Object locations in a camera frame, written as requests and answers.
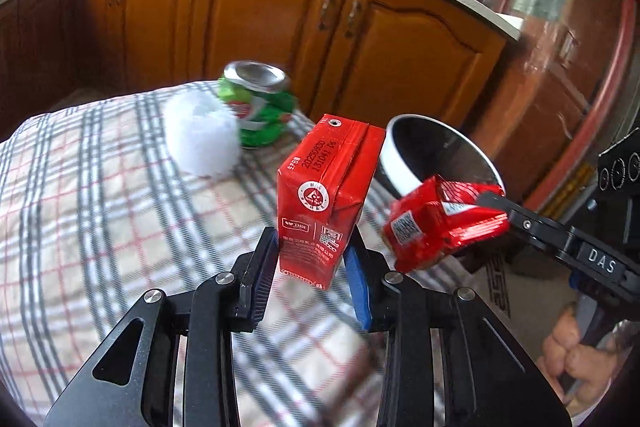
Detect checkered tablecloth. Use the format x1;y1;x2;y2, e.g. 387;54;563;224
0;79;476;427

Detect wooden lower kitchen cabinets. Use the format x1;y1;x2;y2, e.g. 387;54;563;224
1;0;509;134

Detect black trash bin white rim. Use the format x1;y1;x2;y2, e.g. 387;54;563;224
375;114;504;198

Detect red foil snack bag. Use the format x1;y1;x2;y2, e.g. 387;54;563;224
383;176;509;273

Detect red drink carton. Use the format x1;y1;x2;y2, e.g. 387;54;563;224
277;114;385;291

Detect white foam fruit net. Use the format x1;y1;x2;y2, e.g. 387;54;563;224
163;91;241;181

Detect person's right hand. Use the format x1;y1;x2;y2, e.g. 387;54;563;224
536;303;639;426

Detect crushed green soda can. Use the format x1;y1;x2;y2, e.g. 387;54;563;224
217;61;297;148

